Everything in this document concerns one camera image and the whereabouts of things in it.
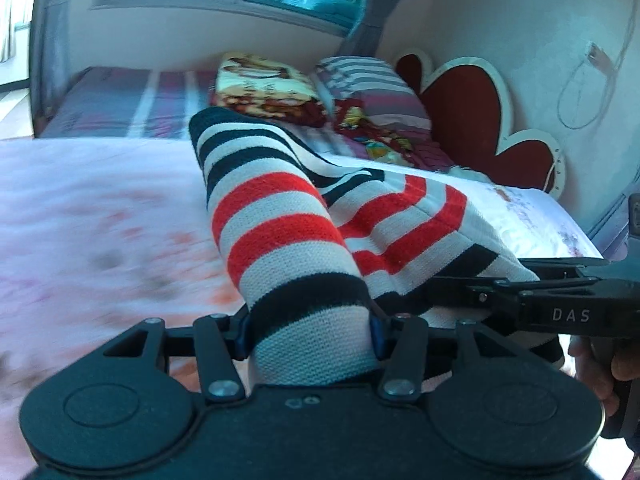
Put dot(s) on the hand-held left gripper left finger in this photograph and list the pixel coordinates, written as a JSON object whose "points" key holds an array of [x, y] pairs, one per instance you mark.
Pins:
{"points": [[217, 350]]}

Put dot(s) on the person's right hand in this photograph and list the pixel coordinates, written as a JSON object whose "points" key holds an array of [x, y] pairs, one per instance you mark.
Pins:
{"points": [[626, 364]]}

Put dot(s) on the striped pillow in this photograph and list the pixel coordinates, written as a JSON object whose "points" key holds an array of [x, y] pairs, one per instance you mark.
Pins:
{"points": [[380, 95]]}

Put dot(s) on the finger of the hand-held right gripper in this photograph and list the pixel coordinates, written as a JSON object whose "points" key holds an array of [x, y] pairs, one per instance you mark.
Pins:
{"points": [[560, 265], [475, 292]]}

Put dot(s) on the striped knit sweater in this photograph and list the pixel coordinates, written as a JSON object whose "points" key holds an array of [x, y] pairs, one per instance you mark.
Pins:
{"points": [[280, 220]]}

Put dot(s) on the wall plug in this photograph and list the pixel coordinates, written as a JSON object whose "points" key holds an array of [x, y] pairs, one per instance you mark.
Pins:
{"points": [[599, 57]]}

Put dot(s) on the short grey curtain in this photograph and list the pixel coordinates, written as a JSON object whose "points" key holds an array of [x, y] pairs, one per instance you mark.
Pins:
{"points": [[380, 5]]}

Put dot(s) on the folded printed blanket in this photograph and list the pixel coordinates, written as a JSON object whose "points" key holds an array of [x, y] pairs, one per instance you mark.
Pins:
{"points": [[260, 80]]}

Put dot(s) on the long grey curtain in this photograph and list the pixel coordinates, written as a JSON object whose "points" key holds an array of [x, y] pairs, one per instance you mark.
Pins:
{"points": [[47, 50]]}

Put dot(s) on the purple striped bed sheet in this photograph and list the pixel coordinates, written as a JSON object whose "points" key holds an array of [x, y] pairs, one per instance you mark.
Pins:
{"points": [[110, 105]]}

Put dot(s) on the red heart-shaped headboard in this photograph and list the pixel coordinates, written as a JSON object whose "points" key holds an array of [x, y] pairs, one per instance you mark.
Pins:
{"points": [[465, 105]]}

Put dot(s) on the white sheer curtain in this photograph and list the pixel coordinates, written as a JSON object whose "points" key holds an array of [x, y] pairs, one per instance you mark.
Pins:
{"points": [[15, 5]]}

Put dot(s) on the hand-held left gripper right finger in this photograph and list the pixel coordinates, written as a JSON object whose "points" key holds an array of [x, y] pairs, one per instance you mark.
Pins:
{"points": [[405, 350]]}

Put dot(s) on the colourful cartoon cloth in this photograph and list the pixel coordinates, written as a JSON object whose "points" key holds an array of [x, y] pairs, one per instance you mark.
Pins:
{"points": [[370, 136]]}

